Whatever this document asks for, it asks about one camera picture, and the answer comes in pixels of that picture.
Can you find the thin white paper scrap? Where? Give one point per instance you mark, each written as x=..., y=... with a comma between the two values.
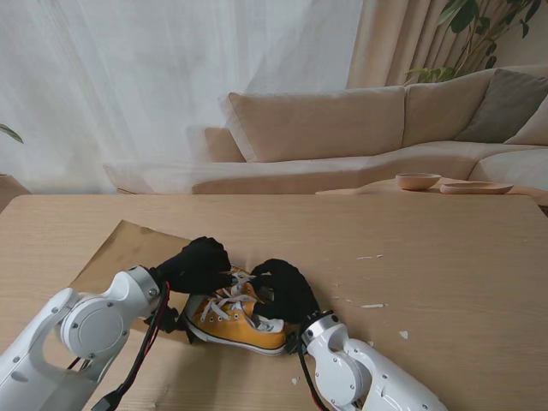
x=368, y=257

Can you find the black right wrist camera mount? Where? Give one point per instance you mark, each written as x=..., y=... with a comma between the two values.
x=294, y=344

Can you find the green houseplant leaf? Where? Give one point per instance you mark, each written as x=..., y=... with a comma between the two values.
x=10, y=133

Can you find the white sheer curtain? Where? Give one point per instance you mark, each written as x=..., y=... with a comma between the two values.
x=128, y=85

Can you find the shallow wooden tray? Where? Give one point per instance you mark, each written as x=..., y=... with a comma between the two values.
x=475, y=188

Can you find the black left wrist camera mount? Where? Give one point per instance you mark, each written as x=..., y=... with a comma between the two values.
x=167, y=319

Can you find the wooden bowl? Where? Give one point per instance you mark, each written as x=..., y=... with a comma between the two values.
x=417, y=182

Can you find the beige planter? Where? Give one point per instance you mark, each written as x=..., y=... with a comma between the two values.
x=10, y=190

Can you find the beige curtain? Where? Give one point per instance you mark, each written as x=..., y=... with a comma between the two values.
x=385, y=43

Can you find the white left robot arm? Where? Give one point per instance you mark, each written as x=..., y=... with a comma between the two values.
x=43, y=351

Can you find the yellow canvas sneaker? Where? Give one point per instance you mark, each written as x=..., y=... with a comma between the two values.
x=240, y=334
x=248, y=294

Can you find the low wooden side table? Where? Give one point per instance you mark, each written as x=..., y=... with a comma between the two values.
x=381, y=188

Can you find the beige cushion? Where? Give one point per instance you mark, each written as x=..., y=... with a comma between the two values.
x=533, y=128

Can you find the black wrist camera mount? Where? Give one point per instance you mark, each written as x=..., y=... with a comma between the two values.
x=167, y=319
x=294, y=344

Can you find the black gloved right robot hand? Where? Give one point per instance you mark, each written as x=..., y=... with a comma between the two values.
x=293, y=295

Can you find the beige sofa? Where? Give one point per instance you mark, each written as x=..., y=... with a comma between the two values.
x=321, y=124

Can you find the grey cushion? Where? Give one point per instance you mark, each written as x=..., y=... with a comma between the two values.
x=501, y=107

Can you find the brown paper bag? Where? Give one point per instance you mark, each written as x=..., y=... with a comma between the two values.
x=128, y=248

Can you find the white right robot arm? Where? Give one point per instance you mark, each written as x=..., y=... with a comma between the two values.
x=364, y=377

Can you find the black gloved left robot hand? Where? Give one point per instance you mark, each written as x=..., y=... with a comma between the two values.
x=201, y=265

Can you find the green leafy houseplant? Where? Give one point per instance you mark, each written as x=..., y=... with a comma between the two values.
x=464, y=15

